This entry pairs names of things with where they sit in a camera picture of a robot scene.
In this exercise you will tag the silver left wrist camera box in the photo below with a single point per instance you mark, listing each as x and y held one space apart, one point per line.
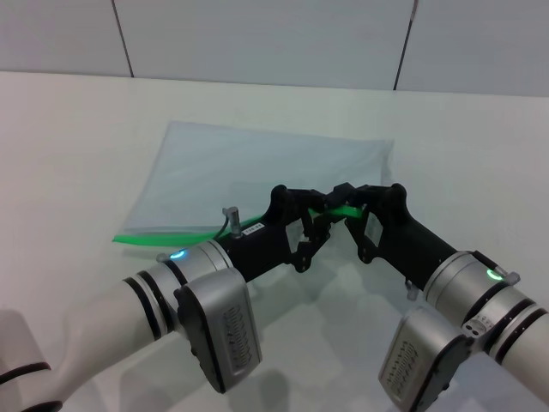
223 326

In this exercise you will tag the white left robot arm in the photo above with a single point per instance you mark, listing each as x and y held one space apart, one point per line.
107 317

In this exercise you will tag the transparent document bag green zipper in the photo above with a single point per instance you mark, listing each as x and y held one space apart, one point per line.
257 159

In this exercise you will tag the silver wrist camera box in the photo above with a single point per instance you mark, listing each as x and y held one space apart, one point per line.
223 326
416 356

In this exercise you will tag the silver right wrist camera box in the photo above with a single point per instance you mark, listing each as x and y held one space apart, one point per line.
416 356

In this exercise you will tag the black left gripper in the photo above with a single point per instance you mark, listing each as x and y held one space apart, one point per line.
261 249

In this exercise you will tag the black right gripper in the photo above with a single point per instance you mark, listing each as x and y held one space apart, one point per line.
407 244

